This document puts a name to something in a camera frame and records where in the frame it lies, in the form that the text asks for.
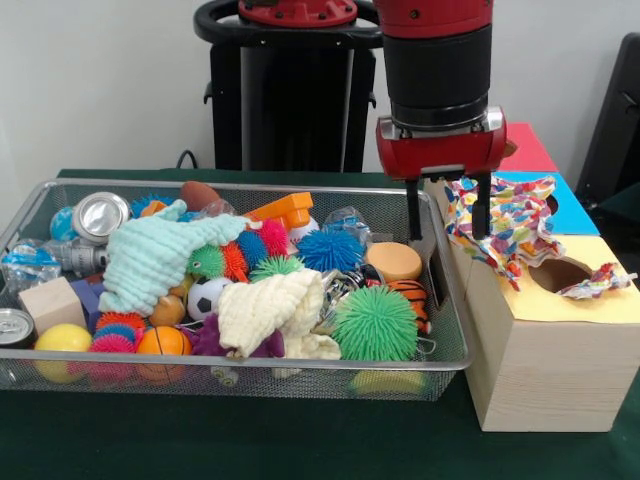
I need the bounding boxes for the wooden box with three holes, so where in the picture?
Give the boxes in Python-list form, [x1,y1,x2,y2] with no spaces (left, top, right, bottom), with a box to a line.
[423,121,640,433]

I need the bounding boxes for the small orange basketball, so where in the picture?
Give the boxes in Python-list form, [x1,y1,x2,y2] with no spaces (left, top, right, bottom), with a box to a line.
[136,326,192,383]

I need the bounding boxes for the cream yellow cloth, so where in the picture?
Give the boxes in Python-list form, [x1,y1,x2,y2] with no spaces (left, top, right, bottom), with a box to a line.
[217,268,342,361]

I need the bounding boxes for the orange plastic toy brick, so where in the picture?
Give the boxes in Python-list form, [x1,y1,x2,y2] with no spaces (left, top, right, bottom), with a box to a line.
[245,191,315,233]

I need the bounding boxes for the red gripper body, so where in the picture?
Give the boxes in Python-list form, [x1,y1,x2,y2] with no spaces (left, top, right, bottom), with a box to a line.
[376,107,508,182]

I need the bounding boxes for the mint green cloth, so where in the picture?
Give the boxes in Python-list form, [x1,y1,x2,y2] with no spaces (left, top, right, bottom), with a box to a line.
[98,200,251,317]

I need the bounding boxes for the dark green tablecloth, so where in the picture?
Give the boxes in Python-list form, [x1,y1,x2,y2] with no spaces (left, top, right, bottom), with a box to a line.
[0,168,640,480]

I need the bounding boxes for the white patterned cloth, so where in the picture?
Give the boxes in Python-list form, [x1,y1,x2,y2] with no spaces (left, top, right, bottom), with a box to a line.
[558,262,638,301]

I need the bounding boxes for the blue spiky ball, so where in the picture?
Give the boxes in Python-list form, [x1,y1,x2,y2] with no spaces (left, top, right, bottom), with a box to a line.
[296,228,366,274]

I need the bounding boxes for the pink spiky ball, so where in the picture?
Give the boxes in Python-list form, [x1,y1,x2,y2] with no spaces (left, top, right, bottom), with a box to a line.
[90,322,139,355]

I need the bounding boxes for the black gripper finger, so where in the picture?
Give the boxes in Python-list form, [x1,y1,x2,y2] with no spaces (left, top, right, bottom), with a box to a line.
[407,178,423,242]
[473,172,492,239]

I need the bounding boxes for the polka-dot cloth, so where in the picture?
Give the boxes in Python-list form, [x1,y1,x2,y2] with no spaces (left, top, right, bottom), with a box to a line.
[443,173,567,292]

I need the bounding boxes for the silver drink can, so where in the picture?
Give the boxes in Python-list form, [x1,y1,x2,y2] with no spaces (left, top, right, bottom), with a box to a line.
[72,192,131,245]

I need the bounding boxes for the black upright panel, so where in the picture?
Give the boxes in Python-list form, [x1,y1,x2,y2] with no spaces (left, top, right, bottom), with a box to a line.
[575,33,640,216]

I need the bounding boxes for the green spiky ball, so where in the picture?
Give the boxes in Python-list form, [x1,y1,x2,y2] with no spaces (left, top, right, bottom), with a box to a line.
[331,286,420,363]

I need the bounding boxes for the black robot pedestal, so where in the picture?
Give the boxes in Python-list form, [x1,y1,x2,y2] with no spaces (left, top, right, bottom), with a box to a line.
[194,0,402,171]

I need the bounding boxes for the tan round wooden block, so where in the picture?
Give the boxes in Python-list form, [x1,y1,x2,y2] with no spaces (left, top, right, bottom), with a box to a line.
[365,242,423,284]

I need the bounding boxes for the small soccer ball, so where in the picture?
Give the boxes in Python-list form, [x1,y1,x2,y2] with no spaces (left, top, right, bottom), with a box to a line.
[186,277,233,323]

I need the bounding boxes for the clear mesh bin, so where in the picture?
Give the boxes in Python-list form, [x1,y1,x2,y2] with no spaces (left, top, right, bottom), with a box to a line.
[0,178,476,403]

